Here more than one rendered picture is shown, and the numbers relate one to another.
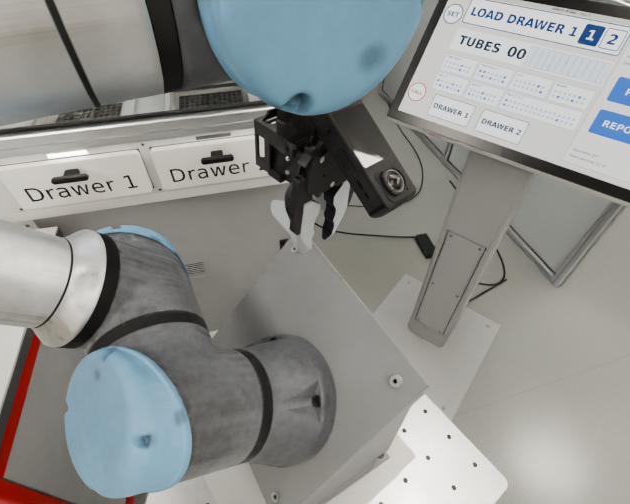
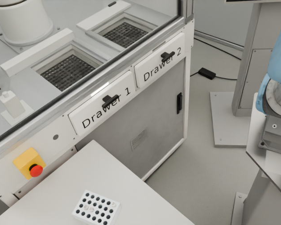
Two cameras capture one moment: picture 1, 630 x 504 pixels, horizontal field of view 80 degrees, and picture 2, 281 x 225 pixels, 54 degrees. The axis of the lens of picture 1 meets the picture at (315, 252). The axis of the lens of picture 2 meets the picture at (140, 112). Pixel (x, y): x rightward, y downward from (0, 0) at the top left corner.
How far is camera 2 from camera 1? 0.76 m
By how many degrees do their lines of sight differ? 17
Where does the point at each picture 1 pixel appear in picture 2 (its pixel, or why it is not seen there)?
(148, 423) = not seen: outside the picture
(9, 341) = (150, 195)
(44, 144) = (90, 88)
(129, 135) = (127, 63)
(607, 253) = not seen: outside the picture
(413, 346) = (243, 122)
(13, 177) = (78, 116)
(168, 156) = (144, 66)
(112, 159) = (121, 81)
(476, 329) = not seen: hidden behind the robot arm
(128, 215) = (117, 115)
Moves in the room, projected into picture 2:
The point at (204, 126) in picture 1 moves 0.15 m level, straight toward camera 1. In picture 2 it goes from (156, 42) to (188, 54)
